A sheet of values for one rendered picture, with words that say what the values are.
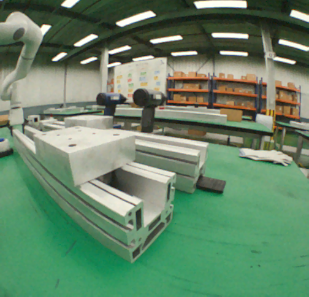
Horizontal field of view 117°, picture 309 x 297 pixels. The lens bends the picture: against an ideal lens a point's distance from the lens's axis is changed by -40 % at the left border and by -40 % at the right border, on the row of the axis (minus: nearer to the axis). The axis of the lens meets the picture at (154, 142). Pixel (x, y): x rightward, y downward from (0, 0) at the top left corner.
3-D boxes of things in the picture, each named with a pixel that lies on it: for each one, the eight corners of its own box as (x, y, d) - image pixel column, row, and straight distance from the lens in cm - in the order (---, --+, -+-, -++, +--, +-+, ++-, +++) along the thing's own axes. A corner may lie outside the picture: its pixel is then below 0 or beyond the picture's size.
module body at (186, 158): (44, 138, 93) (42, 123, 91) (59, 135, 96) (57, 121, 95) (191, 194, 32) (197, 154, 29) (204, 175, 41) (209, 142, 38)
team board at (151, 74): (108, 139, 418) (109, 64, 419) (121, 136, 452) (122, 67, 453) (159, 149, 326) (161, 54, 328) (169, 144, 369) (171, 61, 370)
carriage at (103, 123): (65, 135, 62) (64, 118, 61) (87, 131, 67) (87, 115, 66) (87, 142, 48) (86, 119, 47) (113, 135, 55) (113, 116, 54)
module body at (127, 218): (15, 146, 89) (12, 129, 88) (30, 142, 91) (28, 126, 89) (131, 264, 20) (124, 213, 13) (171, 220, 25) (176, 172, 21)
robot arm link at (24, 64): (10, 58, 86) (0, 105, 103) (35, 59, 90) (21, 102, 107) (10, 50, 93) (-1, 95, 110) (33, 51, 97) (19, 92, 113)
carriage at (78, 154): (38, 169, 33) (32, 134, 31) (81, 155, 37) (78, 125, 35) (79, 207, 19) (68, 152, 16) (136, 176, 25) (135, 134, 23)
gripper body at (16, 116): (21, 105, 110) (22, 123, 111) (8, 107, 109) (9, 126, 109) (23, 105, 103) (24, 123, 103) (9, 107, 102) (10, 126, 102)
